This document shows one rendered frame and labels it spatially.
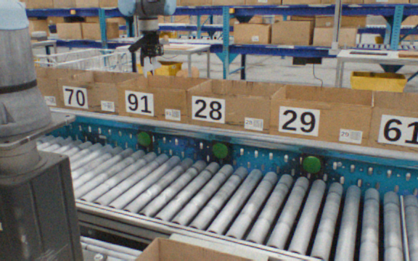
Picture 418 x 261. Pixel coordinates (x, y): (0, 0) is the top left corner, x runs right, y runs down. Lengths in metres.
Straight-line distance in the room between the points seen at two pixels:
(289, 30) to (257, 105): 4.34
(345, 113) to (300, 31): 4.37
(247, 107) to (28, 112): 0.99
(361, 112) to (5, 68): 1.20
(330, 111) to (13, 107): 1.13
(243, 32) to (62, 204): 5.34
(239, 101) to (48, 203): 0.95
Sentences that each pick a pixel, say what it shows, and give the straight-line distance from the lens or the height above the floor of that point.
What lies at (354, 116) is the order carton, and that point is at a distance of 1.54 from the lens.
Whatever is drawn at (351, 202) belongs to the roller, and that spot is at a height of 0.75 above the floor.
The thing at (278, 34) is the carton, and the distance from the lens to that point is 5.94.
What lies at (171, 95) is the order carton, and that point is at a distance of 1.75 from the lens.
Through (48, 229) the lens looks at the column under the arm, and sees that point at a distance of 0.98.
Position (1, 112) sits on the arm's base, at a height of 1.22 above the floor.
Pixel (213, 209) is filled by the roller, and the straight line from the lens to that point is 1.33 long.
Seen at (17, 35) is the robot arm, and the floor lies 1.37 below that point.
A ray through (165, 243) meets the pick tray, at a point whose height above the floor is 0.84.
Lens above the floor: 1.43
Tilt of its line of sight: 18 degrees down
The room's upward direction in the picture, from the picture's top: 1 degrees counter-clockwise
